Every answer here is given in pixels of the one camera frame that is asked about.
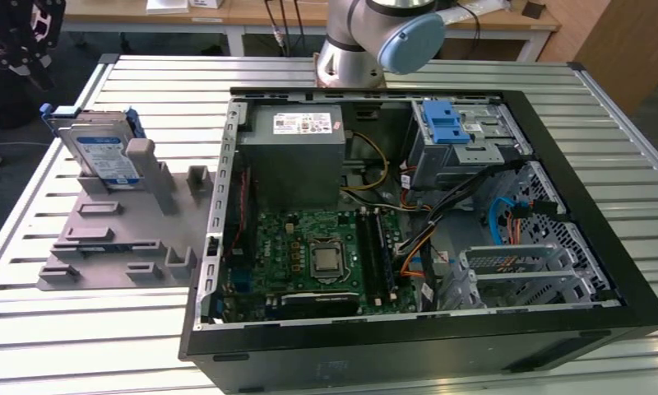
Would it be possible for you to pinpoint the black PC case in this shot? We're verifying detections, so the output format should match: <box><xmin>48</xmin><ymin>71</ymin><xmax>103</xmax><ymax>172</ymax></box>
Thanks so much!
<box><xmin>176</xmin><ymin>86</ymin><xmax>658</xmax><ymax>393</ymax></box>

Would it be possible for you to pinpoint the grey power supply unit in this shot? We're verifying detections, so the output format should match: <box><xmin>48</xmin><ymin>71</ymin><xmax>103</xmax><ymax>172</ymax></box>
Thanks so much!
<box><xmin>234</xmin><ymin>103</ymin><xmax>347</xmax><ymax>211</ymax></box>

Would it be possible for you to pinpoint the black graphics card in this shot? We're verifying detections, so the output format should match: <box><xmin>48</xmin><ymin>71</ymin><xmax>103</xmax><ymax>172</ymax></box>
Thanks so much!
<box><xmin>264</xmin><ymin>289</ymin><xmax>360</xmax><ymax>320</ymax></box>

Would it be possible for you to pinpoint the metal optical drive cage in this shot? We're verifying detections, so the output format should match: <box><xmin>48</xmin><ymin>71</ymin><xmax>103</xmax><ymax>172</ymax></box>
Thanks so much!
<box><xmin>407</xmin><ymin>98</ymin><xmax>532</xmax><ymax>190</ymax></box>

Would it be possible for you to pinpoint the CPU socket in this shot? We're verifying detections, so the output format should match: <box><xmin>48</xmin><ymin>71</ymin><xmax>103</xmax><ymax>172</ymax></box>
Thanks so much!
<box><xmin>304</xmin><ymin>236</ymin><xmax>352</xmax><ymax>286</ymax></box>

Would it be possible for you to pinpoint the wooden desk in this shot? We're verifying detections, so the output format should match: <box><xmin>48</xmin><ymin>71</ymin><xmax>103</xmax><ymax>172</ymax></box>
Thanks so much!
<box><xmin>58</xmin><ymin>0</ymin><xmax>563</xmax><ymax>63</ymax></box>

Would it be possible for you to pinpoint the thin black desk wire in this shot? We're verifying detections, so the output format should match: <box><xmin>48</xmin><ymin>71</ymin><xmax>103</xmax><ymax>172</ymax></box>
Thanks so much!
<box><xmin>462</xmin><ymin>3</ymin><xmax>483</xmax><ymax>40</ymax></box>

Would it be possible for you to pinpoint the orange flat wire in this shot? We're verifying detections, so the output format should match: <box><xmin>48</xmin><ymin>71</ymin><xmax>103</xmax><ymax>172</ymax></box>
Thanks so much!
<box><xmin>398</xmin><ymin>236</ymin><xmax>435</xmax><ymax>281</ymax></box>

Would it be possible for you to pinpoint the metal disk bay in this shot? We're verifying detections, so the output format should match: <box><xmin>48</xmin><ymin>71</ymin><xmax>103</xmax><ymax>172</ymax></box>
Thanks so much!
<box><xmin>440</xmin><ymin>242</ymin><xmax>610</xmax><ymax>309</ymax></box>

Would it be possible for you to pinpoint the thin red wire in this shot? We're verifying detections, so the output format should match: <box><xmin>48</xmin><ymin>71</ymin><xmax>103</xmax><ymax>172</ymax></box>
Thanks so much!
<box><xmin>232</xmin><ymin>167</ymin><xmax>251</xmax><ymax>252</ymax></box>

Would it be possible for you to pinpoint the black office chair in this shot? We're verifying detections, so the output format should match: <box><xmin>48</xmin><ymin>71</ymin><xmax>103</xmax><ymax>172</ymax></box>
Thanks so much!
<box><xmin>0</xmin><ymin>49</ymin><xmax>50</xmax><ymax>131</ymax></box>

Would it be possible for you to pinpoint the silver CPU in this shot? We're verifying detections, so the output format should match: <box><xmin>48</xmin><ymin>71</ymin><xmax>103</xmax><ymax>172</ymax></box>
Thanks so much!
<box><xmin>311</xmin><ymin>248</ymin><xmax>344</xmax><ymax>277</ymax></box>

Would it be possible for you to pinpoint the orange and black power wire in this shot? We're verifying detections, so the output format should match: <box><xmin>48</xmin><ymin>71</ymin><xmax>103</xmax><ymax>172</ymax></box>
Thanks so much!
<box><xmin>503</xmin><ymin>207</ymin><xmax>530</xmax><ymax>248</ymax></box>

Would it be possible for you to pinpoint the blue data wire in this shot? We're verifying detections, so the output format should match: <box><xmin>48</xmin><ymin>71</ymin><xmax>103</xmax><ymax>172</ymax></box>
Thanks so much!
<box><xmin>487</xmin><ymin>197</ymin><xmax>558</xmax><ymax>248</ymax></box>

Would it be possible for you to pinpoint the grey parts rack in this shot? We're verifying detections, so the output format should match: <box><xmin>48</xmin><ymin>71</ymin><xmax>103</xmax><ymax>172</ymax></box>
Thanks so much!
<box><xmin>35</xmin><ymin>138</ymin><xmax>218</xmax><ymax>291</ymax></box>

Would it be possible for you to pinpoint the large white box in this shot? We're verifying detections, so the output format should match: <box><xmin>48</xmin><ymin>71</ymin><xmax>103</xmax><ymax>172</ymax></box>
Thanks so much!
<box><xmin>144</xmin><ymin>0</ymin><xmax>190</xmax><ymax>16</ymax></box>

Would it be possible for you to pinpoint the green motherboard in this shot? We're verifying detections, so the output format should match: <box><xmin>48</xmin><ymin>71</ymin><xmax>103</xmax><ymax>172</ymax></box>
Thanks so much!
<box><xmin>218</xmin><ymin>207</ymin><xmax>418</xmax><ymax>320</ymax></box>

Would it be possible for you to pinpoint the clear plastic bag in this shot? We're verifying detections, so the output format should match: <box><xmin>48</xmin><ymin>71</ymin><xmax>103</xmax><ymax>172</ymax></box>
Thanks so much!
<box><xmin>443</xmin><ymin>0</ymin><xmax>514</xmax><ymax>24</ymax></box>

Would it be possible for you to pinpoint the yellow wire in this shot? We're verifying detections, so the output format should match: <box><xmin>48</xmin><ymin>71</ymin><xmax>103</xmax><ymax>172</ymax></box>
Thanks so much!
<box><xmin>342</xmin><ymin>131</ymin><xmax>388</xmax><ymax>193</ymax></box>

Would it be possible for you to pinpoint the hard disk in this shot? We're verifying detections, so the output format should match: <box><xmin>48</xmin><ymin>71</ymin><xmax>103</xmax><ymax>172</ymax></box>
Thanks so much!
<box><xmin>39</xmin><ymin>103</ymin><xmax>146</xmax><ymax>191</ymax></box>

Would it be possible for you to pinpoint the blue plastic drive latch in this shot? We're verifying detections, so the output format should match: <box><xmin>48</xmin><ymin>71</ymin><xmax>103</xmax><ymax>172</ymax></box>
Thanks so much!
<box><xmin>422</xmin><ymin>100</ymin><xmax>475</xmax><ymax>145</ymax></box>

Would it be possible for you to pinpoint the black cable bundle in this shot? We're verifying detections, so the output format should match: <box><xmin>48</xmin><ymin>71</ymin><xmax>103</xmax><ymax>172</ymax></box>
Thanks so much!
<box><xmin>394</xmin><ymin>160</ymin><xmax>527</xmax><ymax>264</ymax></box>

